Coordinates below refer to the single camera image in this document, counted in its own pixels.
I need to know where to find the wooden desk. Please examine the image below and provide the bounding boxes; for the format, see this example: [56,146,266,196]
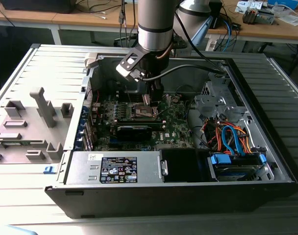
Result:
[0,0,140,46]
[207,0,298,53]

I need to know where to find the black graphics card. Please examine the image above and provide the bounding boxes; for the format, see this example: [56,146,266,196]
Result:
[116,124,152,142]

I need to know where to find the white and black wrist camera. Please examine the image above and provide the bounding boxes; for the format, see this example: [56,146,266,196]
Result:
[115,46,145,80]

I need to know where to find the metal disk bay cage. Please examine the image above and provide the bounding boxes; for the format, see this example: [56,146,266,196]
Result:
[194,68,248,123]

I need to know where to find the green motherboard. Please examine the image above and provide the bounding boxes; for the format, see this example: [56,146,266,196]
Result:
[91,93,196,151]

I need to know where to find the blue data wire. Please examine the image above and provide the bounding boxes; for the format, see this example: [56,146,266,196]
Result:
[222,125,248,155]

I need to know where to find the CPU socket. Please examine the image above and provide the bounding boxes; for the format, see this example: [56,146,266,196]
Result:
[130,100,163,119]

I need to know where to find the grey parts rack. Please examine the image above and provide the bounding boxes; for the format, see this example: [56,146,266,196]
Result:
[0,87,74,165]

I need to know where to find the silver power supply unit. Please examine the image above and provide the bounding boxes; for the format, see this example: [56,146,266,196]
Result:
[64,150,169,186]

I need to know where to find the pale blue object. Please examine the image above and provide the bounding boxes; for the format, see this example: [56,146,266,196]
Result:
[5,224,42,235]

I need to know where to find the CPU cooler heat sink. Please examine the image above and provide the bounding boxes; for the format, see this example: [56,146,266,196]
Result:
[242,6,275,25]

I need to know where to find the hard disk in blue carrier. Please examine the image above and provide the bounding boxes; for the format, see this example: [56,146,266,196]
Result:
[207,153,267,182]

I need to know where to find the black box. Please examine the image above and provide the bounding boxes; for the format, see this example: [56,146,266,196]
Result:
[0,0,76,14]

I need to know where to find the black and grey PC case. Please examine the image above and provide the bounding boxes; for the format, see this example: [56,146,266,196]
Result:
[45,50,298,219]

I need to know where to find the orange power wire bundle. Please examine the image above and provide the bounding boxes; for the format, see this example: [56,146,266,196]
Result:
[202,119,254,155]

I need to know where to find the blue box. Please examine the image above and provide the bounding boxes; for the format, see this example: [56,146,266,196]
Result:
[267,0,298,10]

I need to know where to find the thick black camera cable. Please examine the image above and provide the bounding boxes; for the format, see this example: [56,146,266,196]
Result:
[140,63,225,81]

